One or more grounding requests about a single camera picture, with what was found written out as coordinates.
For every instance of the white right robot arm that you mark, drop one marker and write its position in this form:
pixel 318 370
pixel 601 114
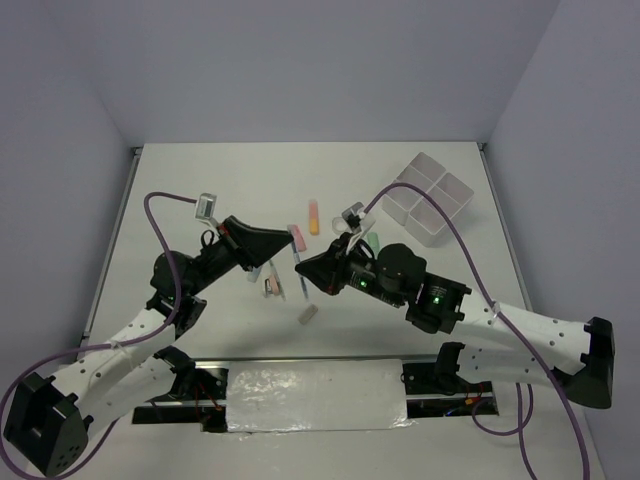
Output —
pixel 490 342

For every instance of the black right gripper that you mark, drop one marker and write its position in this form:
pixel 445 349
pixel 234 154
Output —
pixel 326 270

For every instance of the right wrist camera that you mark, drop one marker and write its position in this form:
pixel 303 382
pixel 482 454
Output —
pixel 356 219

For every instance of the clear tape roll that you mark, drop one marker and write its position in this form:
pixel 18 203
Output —
pixel 339 225

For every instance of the orange pink highlighter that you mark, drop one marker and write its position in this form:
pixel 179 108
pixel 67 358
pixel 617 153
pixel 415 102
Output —
pixel 313 215

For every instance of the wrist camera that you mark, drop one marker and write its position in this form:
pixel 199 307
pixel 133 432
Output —
pixel 205 208
pixel 356 219

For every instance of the silver foil panel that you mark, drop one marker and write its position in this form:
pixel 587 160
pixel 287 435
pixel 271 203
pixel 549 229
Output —
pixel 280 397

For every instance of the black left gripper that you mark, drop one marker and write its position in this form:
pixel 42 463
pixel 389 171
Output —
pixel 251 246

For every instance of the beige eraser centre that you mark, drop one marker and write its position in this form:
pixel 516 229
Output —
pixel 307 314

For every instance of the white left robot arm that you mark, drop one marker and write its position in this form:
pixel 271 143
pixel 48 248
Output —
pixel 52 419

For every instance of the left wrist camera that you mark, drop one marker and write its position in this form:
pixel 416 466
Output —
pixel 205 208

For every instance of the light blue highlighter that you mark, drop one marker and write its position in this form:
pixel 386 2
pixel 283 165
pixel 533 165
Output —
pixel 254 274

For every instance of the clear compartment organizer box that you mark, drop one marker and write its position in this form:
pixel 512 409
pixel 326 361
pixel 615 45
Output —
pixel 416 214

